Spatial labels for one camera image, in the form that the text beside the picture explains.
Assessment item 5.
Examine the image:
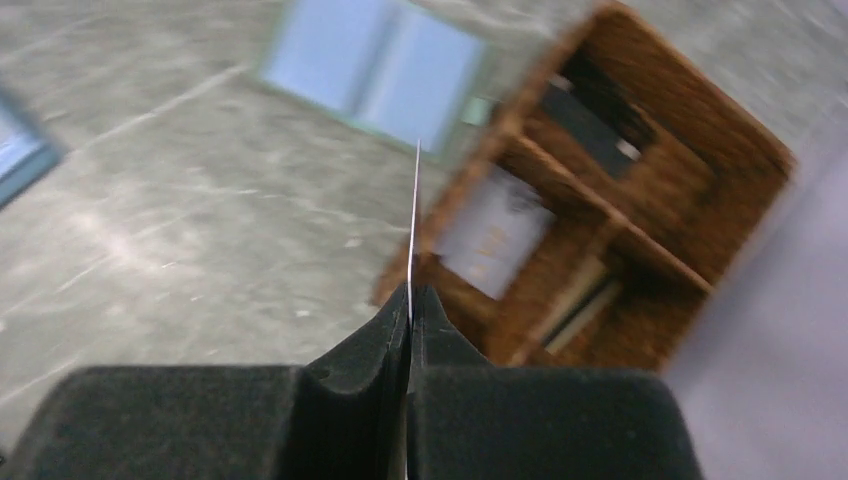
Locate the brown wicker basket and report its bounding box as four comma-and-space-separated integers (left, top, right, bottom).
370, 0, 796, 372

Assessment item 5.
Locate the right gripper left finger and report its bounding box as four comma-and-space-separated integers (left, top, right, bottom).
1, 286, 410, 479

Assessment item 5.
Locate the open green card holder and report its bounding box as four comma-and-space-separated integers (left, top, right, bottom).
256, 1, 494, 156

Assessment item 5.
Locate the grey card in basket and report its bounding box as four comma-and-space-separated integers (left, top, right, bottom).
436, 166, 554, 300

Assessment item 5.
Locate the silver grey credit card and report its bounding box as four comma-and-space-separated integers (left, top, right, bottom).
406, 139, 421, 329

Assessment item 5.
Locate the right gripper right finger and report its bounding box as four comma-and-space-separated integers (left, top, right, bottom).
407, 286, 703, 479

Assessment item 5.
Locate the teal blue card holder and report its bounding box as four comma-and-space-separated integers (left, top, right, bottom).
1, 87, 67, 207

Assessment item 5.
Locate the black card in basket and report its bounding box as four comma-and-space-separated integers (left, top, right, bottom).
540, 75, 654, 178

